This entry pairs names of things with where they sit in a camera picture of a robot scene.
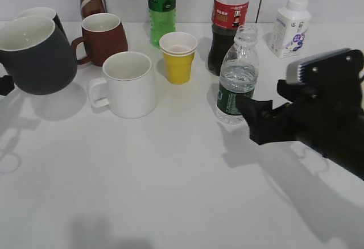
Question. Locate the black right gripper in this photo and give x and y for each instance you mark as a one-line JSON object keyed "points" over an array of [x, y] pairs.
{"points": [[326, 110]]}

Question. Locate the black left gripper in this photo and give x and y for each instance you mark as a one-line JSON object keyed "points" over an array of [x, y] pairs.
{"points": [[6, 85]]}

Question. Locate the dark grey round mug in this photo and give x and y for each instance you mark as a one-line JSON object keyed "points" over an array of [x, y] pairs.
{"points": [[37, 55]]}

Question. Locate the clear water bottle green label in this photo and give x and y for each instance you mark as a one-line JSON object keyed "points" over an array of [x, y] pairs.
{"points": [[238, 75]]}

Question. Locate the black tapered mug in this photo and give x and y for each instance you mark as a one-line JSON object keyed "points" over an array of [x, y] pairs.
{"points": [[45, 12]]}

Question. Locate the brown red mug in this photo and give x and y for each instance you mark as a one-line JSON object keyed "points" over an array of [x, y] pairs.
{"points": [[103, 35]]}

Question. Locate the white ceramic mug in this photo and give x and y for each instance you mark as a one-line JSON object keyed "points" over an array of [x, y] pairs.
{"points": [[128, 86]]}

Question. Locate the white milk bottle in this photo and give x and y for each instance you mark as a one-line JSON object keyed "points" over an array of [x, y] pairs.
{"points": [[290, 28]]}

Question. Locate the yellow paper cup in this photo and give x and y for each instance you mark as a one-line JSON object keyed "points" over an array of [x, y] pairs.
{"points": [[178, 50]]}

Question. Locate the cola bottle red label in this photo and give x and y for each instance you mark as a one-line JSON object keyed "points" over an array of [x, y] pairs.
{"points": [[227, 16]]}

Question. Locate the green soda bottle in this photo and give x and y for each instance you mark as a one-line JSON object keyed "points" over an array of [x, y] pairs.
{"points": [[162, 19]]}

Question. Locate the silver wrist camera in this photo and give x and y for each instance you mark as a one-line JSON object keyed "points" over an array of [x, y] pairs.
{"points": [[295, 70]]}

